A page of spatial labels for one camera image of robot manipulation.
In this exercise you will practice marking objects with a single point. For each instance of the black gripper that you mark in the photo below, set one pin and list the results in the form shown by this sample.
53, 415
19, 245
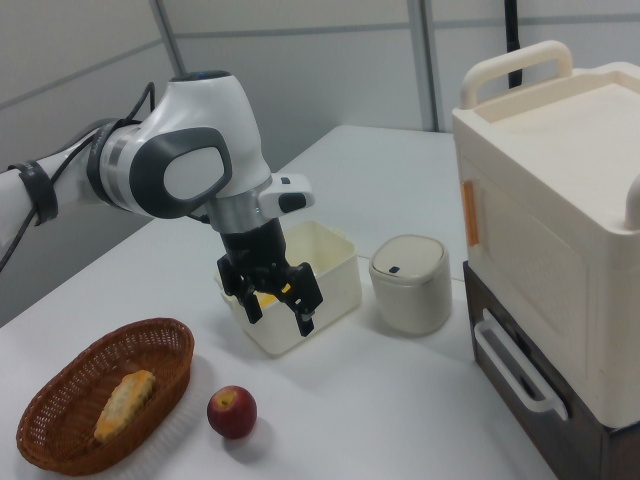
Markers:
255, 252

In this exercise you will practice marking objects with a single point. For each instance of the yellow cube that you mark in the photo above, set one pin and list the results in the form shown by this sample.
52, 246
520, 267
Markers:
270, 298

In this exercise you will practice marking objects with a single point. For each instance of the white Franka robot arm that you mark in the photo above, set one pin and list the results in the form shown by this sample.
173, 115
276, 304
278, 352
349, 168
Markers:
195, 145

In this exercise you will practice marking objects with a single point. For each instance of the cream square plastic box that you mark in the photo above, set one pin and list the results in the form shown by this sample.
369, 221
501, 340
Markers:
320, 290

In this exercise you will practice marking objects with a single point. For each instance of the red apple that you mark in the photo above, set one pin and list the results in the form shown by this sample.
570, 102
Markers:
232, 411

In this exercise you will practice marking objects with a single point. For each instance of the cream small lidded bin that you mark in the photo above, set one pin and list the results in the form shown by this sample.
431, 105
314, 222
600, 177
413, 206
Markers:
410, 285

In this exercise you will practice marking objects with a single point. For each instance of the yellow bread pastry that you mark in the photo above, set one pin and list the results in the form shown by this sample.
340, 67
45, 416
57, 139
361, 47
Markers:
125, 405

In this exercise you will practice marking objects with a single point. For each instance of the brown wicker oval basket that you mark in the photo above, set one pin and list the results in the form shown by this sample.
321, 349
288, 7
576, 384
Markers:
107, 395

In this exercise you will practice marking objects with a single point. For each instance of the dark brown drawer cabinet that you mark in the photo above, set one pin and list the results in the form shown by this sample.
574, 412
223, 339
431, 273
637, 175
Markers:
550, 380

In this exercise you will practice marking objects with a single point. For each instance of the cream plastic storage cabinet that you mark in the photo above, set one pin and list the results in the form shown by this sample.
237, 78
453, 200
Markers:
555, 200

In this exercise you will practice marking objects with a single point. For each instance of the black vertical pole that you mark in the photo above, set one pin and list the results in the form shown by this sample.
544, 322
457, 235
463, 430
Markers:
513, 40

